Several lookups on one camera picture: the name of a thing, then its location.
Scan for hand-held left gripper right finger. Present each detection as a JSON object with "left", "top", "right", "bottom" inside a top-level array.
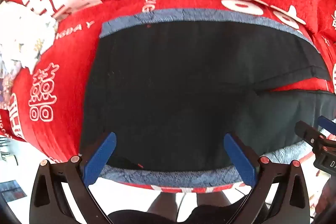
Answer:
[{"left": 223, "top": 133, "right": 311, "bottom": 224}]

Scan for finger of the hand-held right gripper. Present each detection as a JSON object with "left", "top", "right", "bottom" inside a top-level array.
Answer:
[
  {"left": 294, "top": 121, "right": 326, "bottom": 147},
  {"left": 317, "top": 115, "right": 336, "bottom": 135}
]

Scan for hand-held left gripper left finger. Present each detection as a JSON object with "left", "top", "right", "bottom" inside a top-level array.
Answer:
[{"left": 29, "top": 132, "right": 117, "bottom": 224}]

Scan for black pants with grey waistband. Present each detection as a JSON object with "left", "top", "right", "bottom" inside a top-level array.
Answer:
[{"left": 79, "top": 9, "right": 336, "bottom": 188}]

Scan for person's right forearm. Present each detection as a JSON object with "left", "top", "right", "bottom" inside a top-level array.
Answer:
[{"left": 314, "top": 179, "right": 336, "bottom": 222}]

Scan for person's right leg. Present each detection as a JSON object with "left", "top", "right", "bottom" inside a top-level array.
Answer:
[{"left": 196, "top": 190, "right": 232, "bottom": 208}]

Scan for person's leg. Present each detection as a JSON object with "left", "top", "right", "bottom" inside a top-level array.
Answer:
[
  {"left": 196, "top": 190, "right": 232, "bottom": 208},
  {"left": 150, "top": 192, "right": 182, "bottom": 214}
]

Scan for black shorts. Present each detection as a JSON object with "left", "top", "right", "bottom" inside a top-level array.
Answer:
[{"left": 108, "top": 202, "right": 269, "bottom": 224}]

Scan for person's left leg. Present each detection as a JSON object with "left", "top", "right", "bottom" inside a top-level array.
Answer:
[{"left": 150, "top": 192, "right": 182, "bottom": 214}]

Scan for dark rectangular object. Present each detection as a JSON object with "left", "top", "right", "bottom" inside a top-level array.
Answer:
[{"left": 0, "top": 180, "right": 27, "bottom": 203}]

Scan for white printed cloth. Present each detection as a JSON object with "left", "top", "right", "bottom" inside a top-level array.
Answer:
[{"left": 0, "top": 0, "right": 59, "bottom": 119}]

